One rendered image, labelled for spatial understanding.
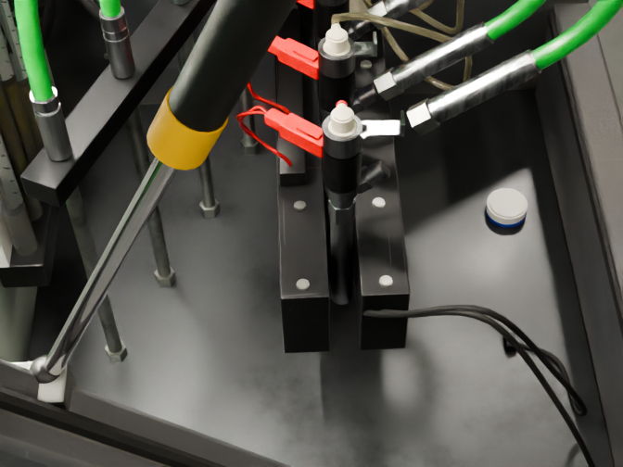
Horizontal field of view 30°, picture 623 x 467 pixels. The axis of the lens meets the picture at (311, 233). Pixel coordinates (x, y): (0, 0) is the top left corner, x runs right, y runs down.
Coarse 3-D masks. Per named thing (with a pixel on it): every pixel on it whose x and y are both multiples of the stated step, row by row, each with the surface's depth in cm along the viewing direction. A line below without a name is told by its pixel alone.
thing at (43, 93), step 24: (24, 0) 70; (600, 0) 73; (24, 24) 72; (576, 24) 74; (600, 24) 73; (24, 48) 74; (552, 48) 75; (576, 48) 75; (48, 72) 76; (48, 96) 77
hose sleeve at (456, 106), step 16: (512, 64) 77; (528, 64) 76; (480, 80) 78; (496, 80) 77; (512, 80) 77; (448, 96) 79; (464, 96) 78; (480, 96) 78; (432, 112) 79; (448, 112) 79
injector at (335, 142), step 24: (360, 120) 81; (336, 144) 81; (360, 144) 82; (336, 168) 83; (360, 168) 84; (384, 168) 85; (336, 192) 85; (360, 192) 86; (336, 216) 88; (336, 240) 90; (336, 264) 93; (336, 288) 95
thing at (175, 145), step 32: (224, 0) 30; (256, 0) 29; (288, 0) 29; (224, 32) 30; (256, 32) 30; (192, 64) 32; (224, 64) 31; (256, 64) 31; (192, 96) 32; (224, 96) 32; (160, 128) 34; (192, 128) 33; (160, 160) 34; (192, 160) 34; (160, 192) 36; (128, 224) 38; (96, 288) 41; (64, 352) 44; (64, 384) 46
